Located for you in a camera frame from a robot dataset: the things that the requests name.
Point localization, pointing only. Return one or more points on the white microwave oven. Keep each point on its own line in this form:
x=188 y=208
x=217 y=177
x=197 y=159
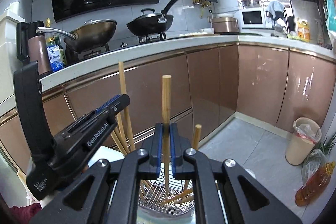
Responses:
x=253 y=18

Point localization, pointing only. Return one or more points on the amber cooking oil bottle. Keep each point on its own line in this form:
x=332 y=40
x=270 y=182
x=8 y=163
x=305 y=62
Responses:
x=315 y=185

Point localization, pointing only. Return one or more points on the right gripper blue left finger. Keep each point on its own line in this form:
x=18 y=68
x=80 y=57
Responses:
x=156 y=151

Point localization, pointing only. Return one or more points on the rose gold electric kettle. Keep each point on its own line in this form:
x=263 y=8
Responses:
x=31 y=46

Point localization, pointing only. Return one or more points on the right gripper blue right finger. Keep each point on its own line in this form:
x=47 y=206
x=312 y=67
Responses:
x=177 y=148

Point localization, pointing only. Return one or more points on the white cream appliance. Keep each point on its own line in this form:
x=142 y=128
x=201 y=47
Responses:
x=9 y=61

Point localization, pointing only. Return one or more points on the rose gold rice cooker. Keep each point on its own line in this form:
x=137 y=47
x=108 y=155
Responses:
x=225 y=25

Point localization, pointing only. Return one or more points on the black wok with lid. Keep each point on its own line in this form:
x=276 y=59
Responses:
x=151 y=22

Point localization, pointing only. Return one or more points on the bamboo chopstick diagonal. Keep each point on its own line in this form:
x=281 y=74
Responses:
x=126 y=110

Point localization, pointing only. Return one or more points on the wire utensil holder basket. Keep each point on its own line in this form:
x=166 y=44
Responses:
x=154 y=199

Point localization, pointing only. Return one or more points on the blue seasoning bag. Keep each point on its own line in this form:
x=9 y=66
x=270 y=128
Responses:
x=56 y=59

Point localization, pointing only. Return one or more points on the beige trash bin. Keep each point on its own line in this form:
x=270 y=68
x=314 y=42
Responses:
x=306 y=134

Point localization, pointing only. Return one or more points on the gas stove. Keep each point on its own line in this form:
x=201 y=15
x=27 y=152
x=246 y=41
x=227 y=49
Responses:
x=73 y=57

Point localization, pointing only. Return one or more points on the brass coloured wok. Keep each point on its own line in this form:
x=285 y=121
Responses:
x=92 y=34

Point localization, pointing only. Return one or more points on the yellow oil jug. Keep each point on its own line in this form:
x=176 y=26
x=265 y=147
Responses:
x=303 y=30

